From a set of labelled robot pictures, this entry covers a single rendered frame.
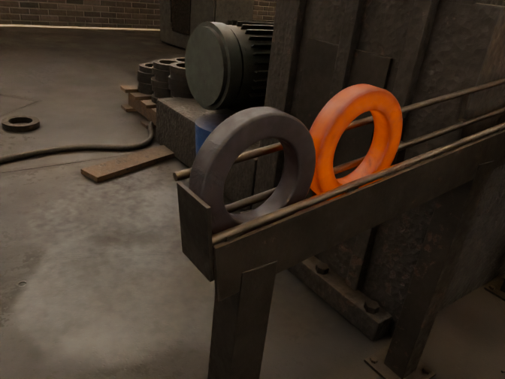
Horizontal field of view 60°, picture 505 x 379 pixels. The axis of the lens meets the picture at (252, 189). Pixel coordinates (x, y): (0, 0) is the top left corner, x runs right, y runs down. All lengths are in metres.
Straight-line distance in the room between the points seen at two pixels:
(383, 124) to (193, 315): 0.81
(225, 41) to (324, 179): 1.33
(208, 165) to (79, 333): 0.85
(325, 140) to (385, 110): 0.12
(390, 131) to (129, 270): 0.99
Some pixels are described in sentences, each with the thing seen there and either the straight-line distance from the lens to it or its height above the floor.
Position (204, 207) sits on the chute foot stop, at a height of 0.63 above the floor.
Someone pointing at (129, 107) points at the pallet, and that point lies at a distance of 3.02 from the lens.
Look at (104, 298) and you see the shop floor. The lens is 1.36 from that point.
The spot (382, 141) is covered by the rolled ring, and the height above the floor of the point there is 0.66.
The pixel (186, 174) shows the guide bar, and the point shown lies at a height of 0.64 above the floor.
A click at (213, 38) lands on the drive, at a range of 1.94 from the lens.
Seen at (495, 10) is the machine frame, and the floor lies 0.86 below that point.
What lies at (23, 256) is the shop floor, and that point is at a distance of 1.58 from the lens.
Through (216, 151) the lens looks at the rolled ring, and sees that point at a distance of 0.50.
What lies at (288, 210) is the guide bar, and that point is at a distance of 0.58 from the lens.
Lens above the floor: 0.87
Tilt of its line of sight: 26 degrees down
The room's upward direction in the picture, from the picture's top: 7 degrees clockwise
